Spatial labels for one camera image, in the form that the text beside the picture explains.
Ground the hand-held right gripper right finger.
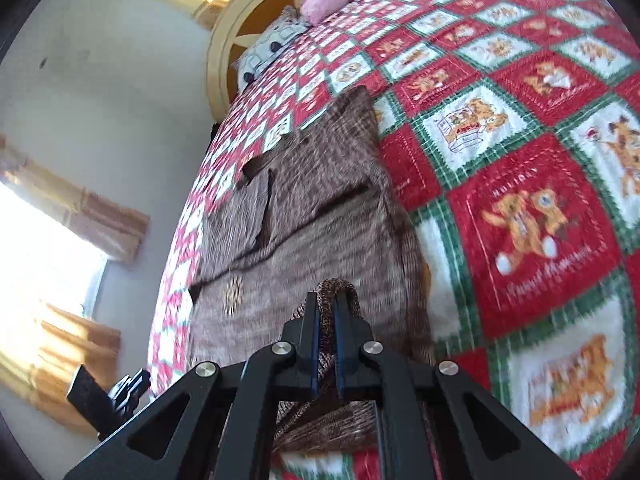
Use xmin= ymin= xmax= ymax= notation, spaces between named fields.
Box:
xmin=334 ymin=290 xmax=566 ymax=480

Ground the brown knit sweater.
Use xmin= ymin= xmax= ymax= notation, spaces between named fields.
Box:
xmin=187 ymin=85 xmax=436 ymax=461

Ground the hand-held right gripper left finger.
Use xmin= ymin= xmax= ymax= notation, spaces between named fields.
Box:
xmin=65 ymin=292 xmax=321 ymax=480

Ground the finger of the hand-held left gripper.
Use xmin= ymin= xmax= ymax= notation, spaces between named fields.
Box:
xmin=106 ymin=368 xmax=152 ymax=412

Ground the white black patterned pillow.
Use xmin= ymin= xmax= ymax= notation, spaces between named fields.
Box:
xmin=235 ymin=6 xmax=313 ymax=92

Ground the red green printed blanket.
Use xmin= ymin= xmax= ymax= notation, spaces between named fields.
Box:
xmin=147 ymin=0 xmax=640 ymax=480

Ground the cream wooden headboard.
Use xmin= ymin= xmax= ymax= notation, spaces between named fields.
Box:
xmin=206 ymin=0 xmax=351 ymax=123

